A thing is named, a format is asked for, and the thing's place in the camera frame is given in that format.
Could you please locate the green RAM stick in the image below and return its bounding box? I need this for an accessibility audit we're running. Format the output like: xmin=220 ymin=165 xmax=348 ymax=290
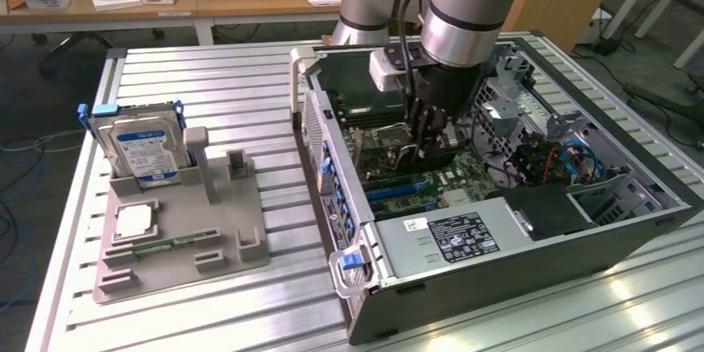
xmin=131 ymin=234 xmax=203 ymax=256

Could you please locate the black stand base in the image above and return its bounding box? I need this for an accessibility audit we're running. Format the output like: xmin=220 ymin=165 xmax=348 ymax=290
xmin=623 ymin=79 xmax=704 ymax=112

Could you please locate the hard disk with blue caddy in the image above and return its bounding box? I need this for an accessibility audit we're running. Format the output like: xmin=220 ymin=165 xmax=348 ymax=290
xmin=79 ymin=98 xmax=192 ymax=188

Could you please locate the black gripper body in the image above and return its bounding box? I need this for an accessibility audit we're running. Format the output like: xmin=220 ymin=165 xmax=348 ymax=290
xmin=412 ymin=63 xmax=487 ymax=117

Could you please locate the silver chipset heatsink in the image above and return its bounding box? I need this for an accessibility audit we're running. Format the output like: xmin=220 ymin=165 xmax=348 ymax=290
xmin=439 ymin=190 xmax=475 ymax=207

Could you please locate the grey power supply unit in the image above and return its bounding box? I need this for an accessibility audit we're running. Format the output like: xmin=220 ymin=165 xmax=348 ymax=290
xmin=375 ymin=197 xmax=537 ymax=279

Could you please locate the low metal disk bay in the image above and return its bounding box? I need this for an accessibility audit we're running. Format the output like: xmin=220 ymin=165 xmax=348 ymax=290
xmin=565 ymin=170 xmax=661 ymax=226

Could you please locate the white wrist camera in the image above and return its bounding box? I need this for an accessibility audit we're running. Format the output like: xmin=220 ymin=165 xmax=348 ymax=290
xmin=368 ymin=49 xmax=425 ymax=92

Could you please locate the tall metal drive cage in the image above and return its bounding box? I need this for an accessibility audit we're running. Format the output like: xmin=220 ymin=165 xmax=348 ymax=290
xmin=467 ymin=49 xmax=556 ymax=156

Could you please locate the graphics card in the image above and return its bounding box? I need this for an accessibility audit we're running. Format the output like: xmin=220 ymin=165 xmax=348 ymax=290
xmin=347 ymin=120 xmax=460 ymax=174

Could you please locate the blue wire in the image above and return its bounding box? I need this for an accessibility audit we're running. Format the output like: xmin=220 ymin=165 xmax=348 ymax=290
xmin=560 ymin=139 xmax=607 ymax=182

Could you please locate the blue expansion slot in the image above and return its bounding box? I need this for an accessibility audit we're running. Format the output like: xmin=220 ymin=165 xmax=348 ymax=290
xmin=365 ymin=184 xmax=428 ymax=202

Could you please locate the grey parts rack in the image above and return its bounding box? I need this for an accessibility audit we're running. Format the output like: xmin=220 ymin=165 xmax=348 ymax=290
xmin=91 ymin=124 xmax=272 ymax=306

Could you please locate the blue floor cable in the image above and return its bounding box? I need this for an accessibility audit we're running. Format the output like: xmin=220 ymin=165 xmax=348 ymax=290
xmin=0 ymin=149 xmax=48 ymax=312

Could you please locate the silver CPU chip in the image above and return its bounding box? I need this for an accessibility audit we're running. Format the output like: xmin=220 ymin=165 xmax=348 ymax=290
xmin=116 ymin=204 xmax=156 ymax=240

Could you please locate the CPU socket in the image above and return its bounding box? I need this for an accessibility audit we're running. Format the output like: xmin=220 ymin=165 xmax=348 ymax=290
xmin=373 ymin=124 xmax=412 ymax=149

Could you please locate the black open PC case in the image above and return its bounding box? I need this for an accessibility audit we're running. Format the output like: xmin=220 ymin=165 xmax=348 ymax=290
xmin=289 ymin=29 xmax=704 ymax=347

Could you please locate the black office chair base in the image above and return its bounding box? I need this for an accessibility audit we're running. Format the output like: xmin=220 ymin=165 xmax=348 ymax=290
xmin=32 ymin=28 xmax=167 ymax=79

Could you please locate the green motherboard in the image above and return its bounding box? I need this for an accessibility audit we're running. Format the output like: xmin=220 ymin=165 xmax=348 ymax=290
xmin=332 ymin=96 xmax=500 ymax=215

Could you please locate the white floor appliance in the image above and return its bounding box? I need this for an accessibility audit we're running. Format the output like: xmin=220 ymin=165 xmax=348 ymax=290
xmin=581 ymin=7 xmax=615 ymax=46

